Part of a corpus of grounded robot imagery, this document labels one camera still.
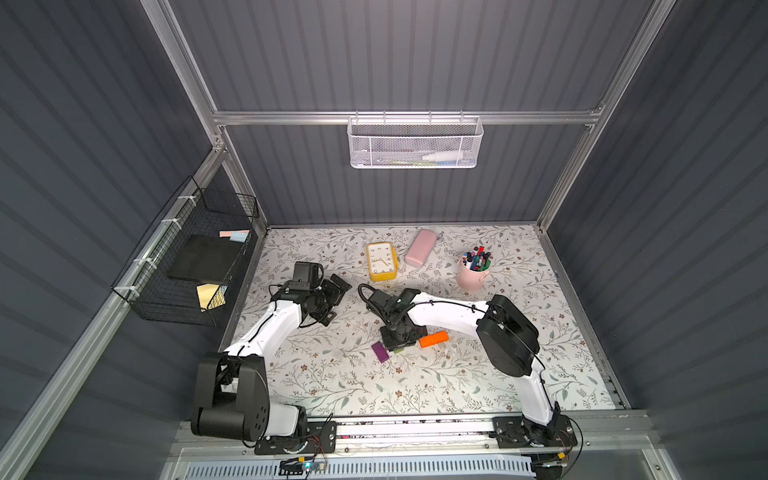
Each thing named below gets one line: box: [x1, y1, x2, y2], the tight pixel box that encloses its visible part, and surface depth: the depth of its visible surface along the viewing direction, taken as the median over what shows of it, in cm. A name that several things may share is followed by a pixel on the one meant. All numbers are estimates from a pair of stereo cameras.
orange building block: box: [419, 330, 449, 349], surface depth 91 cm
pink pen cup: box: [457, 246, 492, 292], surface depth 96 cm
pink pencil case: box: [405, 229, 437, 268], surface depth 112 cm
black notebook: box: [167, 235, 243, 283], surface depth 75 cm
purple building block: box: [371, 341, 390, 363], surface depth 88 cm
